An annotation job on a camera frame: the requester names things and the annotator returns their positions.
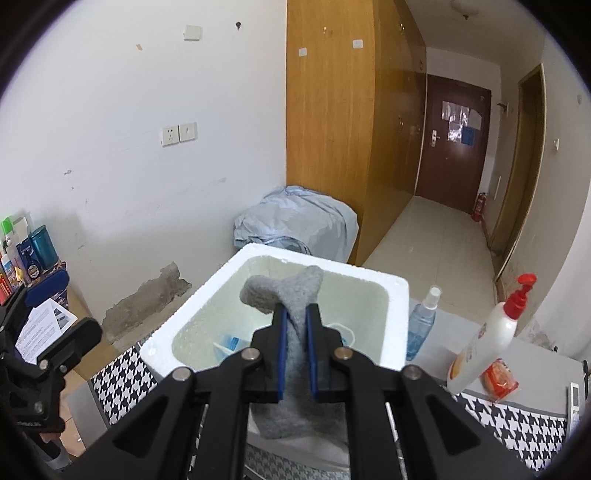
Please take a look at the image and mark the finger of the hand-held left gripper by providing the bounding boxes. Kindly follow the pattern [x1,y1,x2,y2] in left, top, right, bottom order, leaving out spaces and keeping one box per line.
[0,284,29,332]
[37,318,103,373]

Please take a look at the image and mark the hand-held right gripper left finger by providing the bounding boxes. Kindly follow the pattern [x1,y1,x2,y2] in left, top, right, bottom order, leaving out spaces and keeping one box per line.
[60,304,288,480]

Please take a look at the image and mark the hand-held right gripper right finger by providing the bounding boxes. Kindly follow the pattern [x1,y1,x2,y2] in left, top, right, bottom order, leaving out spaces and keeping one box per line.
[306,303,536,480]

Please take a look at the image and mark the grey sock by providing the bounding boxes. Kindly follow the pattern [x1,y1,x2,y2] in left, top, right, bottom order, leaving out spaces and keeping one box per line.
[240,265,349,450]

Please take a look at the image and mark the white foam box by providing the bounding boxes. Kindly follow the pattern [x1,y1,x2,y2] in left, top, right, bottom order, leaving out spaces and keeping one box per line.
[140,244,409,467]

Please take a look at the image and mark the printed paper sheet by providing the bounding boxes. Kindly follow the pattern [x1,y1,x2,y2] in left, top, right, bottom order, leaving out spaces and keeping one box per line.
[16,298,77,363]

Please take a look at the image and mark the blue metal can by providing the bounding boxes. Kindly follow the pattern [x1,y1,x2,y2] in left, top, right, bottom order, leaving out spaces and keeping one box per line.
[28,225,59,278]

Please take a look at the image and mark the green and white box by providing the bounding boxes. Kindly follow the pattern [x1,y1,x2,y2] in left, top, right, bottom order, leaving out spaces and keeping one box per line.
[0,215,31,250]

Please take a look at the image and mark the blue spray bottle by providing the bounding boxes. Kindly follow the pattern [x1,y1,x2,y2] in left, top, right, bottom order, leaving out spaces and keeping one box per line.
[406,286,443,361]

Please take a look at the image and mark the blue-grey cloth cover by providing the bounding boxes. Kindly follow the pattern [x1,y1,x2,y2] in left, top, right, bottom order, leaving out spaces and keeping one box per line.
[233,186,360,264]

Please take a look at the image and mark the white lotion pump bottle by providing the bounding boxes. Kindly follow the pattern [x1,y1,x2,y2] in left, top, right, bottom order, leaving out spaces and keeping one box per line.
[447,273,537,395]

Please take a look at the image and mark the red snack packet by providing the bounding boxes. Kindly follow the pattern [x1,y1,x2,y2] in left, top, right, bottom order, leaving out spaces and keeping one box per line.
[481,359,519,401]

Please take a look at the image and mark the houndstooth table cover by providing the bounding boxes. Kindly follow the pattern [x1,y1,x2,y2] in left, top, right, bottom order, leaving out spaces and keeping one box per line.
[90,344,583,478]

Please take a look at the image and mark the wooden wardrobe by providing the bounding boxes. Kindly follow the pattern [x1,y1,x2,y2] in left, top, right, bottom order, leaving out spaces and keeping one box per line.
[286,0,428,266]

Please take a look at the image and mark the dark brown door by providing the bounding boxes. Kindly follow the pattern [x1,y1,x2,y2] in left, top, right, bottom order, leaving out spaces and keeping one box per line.
[414,74,492,213]

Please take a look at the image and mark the white remote control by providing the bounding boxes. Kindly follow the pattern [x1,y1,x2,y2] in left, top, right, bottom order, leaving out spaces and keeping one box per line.
[567,382,583,428]

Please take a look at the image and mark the wooden side door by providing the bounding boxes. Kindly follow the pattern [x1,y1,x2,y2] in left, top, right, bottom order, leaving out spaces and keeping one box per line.
[489,64,546,282]

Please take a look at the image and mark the taped paper notices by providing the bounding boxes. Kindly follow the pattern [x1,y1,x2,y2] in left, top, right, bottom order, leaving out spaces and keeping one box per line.
[441,99,483,146]

